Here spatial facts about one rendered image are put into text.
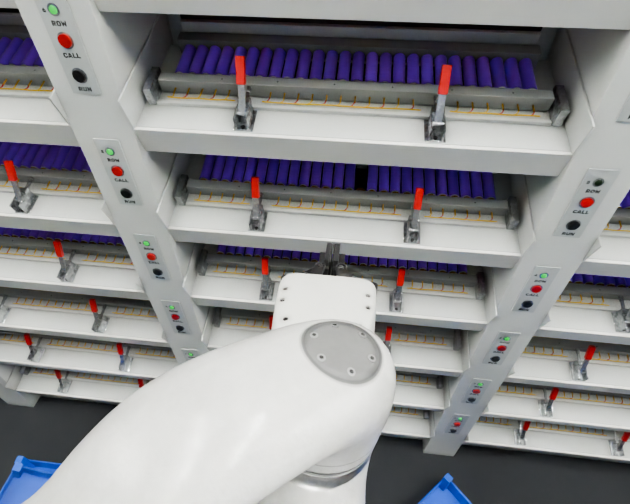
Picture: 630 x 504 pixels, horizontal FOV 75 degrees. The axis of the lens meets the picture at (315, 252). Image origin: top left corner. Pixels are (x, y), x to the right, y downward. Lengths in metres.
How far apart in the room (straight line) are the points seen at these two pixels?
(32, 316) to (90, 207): 0.49
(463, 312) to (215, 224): 0.51
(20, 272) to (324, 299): 0.82
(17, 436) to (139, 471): 1.55
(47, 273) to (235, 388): 0.89
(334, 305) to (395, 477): 1.09
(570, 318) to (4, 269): 1.19
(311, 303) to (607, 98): 0.43
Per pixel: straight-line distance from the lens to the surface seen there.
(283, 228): 0.72
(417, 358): 1.02
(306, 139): 0.59
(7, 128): 0.79
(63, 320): 1.23
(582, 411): 1.34
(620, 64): 0.61
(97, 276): 1.01
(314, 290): 0.41
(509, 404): 1.26
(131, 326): 1.14
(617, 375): 1.19
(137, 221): 0.79
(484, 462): 1.53
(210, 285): 0.90
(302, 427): 0.21
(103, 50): 0.63
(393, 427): 1.36
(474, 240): 0.74
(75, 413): 1.70
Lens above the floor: 1.36
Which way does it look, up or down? 45 degrees down
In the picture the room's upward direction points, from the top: straight up
